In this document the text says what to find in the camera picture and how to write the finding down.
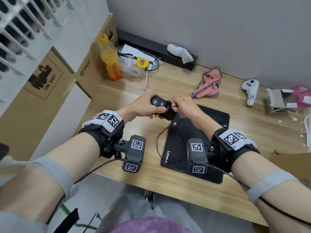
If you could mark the person's left hand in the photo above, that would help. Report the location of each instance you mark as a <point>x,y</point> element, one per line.
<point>138,107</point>

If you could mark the person's right hand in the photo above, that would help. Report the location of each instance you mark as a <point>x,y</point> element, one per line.
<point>192,109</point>

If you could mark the pink cleaning cloth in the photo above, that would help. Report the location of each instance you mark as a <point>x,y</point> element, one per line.
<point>209,90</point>

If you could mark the black mouse pad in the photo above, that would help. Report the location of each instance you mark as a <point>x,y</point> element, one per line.
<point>179,143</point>

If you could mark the person's right forearm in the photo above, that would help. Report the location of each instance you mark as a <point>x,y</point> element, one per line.
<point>267,198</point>

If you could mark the person's left forearm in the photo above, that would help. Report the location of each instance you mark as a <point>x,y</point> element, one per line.
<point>48,177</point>

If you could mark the person's purple shirt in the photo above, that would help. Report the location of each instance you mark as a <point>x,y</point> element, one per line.
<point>150,226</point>

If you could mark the clear plastic bag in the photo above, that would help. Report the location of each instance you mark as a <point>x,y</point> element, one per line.
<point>128,69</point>

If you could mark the yellow tape measure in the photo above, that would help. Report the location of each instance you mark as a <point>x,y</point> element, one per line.
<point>142,62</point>

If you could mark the orange juice bottle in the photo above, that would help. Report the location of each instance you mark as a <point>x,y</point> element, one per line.
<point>110,60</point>

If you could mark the cardboard box with round logo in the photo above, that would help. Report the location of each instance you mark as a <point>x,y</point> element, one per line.
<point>90,77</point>

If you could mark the white paper sheet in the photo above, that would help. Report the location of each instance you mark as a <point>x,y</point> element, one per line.
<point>128,49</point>

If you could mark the long black bar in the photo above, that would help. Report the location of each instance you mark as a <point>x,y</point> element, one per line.
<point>150,46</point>

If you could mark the white controller with label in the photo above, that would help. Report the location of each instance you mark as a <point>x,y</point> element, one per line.
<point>251,87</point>

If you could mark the white board panel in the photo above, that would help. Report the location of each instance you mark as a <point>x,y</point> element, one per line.
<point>65,123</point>

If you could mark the small open cardboard box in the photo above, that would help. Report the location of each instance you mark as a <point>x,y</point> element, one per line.
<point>277,100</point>

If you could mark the black white sneaker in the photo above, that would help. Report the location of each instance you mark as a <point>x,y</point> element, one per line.
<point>148,198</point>

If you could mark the scattered white crumbs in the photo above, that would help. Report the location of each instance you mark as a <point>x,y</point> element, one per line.
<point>294,118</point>

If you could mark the large cardboard box red-dotted label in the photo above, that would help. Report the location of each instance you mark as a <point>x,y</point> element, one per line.
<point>31,118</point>

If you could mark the pink box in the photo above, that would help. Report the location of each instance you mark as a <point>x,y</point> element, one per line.
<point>302,94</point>

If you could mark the white paper bag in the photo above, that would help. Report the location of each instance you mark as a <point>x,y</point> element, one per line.
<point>308,133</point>

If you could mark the white slatted crate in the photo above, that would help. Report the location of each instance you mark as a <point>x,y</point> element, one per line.
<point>14,80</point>

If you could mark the black wrist camera with markers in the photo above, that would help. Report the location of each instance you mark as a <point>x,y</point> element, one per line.
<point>196,157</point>
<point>133,155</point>

